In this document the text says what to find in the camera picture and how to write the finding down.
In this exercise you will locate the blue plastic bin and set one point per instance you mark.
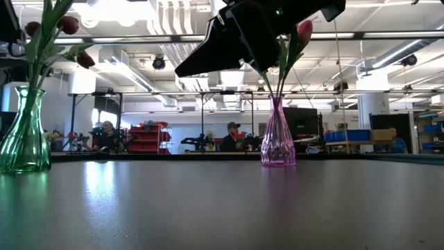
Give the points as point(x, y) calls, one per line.
point(347, 135)

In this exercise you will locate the black background stand frame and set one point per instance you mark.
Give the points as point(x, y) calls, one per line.
point(202, 114)
point(73, 114)

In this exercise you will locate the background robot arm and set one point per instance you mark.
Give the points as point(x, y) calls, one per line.
point(78, 139)
point(194, 141)
point(252, 141)

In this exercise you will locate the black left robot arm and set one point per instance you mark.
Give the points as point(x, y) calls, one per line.
point(7, 21)

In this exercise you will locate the overhead light bar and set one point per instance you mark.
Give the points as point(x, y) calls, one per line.
point(138, 38)

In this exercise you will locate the cardboard box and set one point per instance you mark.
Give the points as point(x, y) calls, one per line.
point(381, 134)

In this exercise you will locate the purple glass vase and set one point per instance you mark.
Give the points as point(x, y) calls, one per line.
point(277, 142)

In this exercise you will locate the green glass vase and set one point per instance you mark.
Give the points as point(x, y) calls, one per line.
point(24, 146)

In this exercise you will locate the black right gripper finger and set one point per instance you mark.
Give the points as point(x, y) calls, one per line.
point(208, 60)

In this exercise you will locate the shelf with blue bins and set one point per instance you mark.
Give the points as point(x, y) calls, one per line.
point(431, 137)

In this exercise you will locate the black table frame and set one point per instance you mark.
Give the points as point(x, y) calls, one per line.
point(173, 157)

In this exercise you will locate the black monitor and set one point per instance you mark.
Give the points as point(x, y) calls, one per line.
point(301, 123)

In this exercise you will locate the black partition board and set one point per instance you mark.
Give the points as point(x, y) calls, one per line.
point(402, 121)

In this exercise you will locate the red shelf cart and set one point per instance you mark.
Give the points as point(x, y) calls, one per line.
point(145, 139)

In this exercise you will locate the person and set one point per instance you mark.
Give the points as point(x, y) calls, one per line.
point(107, 137)
point(230, 140)
point(399, 145)

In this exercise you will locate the white round pillar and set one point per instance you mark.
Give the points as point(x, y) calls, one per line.
point(373, 104)

